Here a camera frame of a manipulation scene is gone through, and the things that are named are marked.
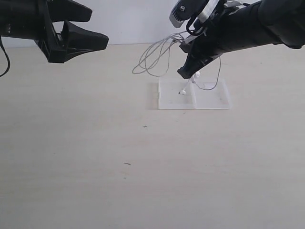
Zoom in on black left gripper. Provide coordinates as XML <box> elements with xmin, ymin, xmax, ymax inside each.
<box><xmin>0</xmin><ymin>0</ymin><xmax>109</xmax><ymax>63</ymax></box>

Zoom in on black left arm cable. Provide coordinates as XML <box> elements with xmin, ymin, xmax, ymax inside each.
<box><xmin>0</xmin><ymin>39</ymin><xmax>10</xmax><ymax>77</ymax></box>

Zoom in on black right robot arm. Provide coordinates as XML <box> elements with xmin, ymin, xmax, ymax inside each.
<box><xmin>170</xmin><ymin>0</ymin><xmax>305</xmax><ymax>79</ymax></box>

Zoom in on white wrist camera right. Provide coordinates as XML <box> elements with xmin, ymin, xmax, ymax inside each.
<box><xmin>169</xmin><ymin>0</ymin><xmax>220</xmax><ymax>28</ymax></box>

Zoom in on clear plastic open case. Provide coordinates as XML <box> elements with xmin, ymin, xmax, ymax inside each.
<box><xmin>158</xmin><ymin>78</ymin><xmax>232</xmax><ymax>110</ymax></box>

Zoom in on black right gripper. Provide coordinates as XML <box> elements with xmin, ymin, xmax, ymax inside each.
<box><xmin>177</xmin><ymin>14</ymin><xmax>241</xmax><ymax>79</ymax></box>

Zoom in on white wired earphones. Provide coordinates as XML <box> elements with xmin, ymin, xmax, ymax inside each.
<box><xmin>132</xmin><ymin>31</ymin><xmax>221</xmax><ymax>94</ymax></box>

